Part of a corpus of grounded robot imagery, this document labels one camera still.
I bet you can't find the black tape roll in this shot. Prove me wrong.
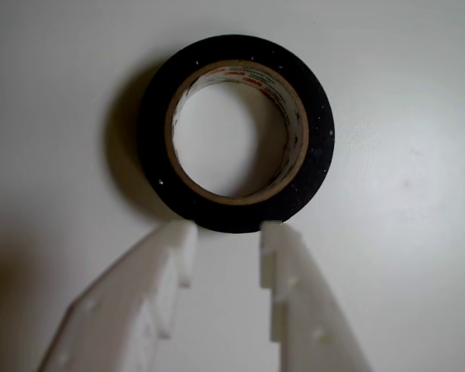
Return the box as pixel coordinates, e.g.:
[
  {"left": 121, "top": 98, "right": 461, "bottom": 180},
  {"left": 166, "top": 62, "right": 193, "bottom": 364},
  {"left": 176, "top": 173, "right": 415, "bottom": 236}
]
[{"left": 137, "top": 35, "right": 336, "bottom": 235}]

